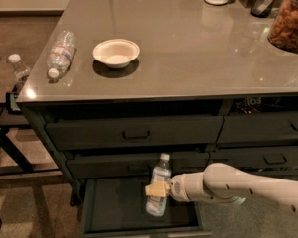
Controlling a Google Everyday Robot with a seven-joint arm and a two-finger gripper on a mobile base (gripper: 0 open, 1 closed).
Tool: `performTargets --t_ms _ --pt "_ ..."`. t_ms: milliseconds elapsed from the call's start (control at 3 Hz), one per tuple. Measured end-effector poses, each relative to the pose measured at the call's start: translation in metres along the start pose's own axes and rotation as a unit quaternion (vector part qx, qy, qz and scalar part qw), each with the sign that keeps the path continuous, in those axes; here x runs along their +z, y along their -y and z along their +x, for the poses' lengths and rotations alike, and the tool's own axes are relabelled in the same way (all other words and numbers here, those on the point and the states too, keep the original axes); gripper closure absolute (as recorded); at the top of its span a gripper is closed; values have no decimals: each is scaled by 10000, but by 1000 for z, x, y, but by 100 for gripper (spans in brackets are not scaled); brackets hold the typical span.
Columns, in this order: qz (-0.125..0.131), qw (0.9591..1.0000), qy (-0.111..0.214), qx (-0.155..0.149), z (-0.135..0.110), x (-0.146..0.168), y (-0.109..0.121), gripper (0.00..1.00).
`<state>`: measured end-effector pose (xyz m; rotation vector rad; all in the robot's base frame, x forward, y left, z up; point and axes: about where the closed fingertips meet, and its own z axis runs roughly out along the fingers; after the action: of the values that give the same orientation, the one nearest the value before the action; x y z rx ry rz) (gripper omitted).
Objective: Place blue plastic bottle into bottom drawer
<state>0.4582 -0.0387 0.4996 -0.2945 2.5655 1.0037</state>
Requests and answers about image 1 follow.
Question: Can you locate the blue label plastic water bottle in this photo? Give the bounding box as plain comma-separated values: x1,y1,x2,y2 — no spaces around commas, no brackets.
146,153,171,217

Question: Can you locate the middle left grey drawer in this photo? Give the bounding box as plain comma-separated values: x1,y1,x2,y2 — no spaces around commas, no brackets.
67,151,208,179

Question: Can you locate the black side table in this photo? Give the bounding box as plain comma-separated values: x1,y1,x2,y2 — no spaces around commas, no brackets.
0,51,63,177

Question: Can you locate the top left grey drawer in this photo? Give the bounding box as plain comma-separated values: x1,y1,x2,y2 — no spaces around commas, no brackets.
45,115,224,150

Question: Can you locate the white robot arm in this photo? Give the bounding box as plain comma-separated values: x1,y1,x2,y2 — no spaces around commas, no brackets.
145,163,298,217

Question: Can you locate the grey drawer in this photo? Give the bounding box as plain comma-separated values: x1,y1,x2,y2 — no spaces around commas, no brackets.
210,146,298,171
67,151,208,179
45,115,224,150
248,170,298,181
218,111,298,144

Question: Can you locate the glass jar of snacks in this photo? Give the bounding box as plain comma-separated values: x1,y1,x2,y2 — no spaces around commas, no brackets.
268,0,298,53

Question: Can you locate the small clear bottle white cap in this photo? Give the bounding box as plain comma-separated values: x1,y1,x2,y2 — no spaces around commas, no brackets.
8,54,31,89

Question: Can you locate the middle right grey drawer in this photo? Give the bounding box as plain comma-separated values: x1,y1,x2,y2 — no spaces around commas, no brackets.
210,146,298,171

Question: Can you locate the white paper bowl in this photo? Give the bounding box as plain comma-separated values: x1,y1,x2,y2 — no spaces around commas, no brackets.
92,39,140,69

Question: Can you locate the top right grey drawer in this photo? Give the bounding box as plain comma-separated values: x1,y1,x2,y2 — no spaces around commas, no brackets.
218,111,298,144

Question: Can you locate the snack bag in drawer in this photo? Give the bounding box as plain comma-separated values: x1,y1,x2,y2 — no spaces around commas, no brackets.
232,97,282,114

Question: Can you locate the bottom right grey drawer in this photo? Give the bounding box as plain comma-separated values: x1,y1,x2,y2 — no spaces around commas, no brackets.
248,170,298,181

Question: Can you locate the clear crushed plastic bottle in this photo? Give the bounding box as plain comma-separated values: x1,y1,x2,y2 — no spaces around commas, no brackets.
47,30,76,80

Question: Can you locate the grey drawer cabinet frame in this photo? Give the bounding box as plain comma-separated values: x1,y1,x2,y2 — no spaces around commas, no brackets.
18,92,298,194

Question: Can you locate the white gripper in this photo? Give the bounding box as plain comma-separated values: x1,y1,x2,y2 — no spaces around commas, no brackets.
145,174,197,202

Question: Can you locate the open bottom left drawer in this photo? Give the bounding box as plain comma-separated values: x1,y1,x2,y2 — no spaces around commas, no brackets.
80,176,212,238

